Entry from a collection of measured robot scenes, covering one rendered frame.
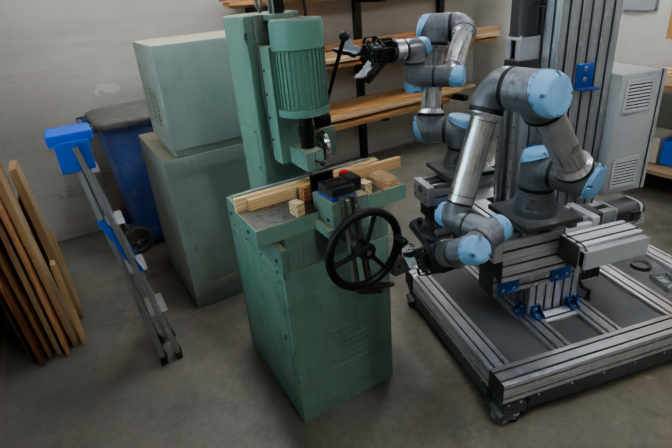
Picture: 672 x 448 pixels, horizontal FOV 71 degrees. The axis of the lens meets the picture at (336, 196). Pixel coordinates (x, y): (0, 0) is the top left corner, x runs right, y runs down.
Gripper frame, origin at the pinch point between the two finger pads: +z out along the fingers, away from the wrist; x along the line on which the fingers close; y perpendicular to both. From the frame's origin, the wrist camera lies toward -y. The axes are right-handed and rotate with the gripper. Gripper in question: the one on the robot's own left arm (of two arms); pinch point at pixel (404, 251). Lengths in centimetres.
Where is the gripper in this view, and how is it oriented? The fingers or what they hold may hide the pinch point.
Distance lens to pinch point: 153.8
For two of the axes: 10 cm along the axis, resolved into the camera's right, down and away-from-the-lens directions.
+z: -4.0, 1.8, 9.0
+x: 8.6, -2.7, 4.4
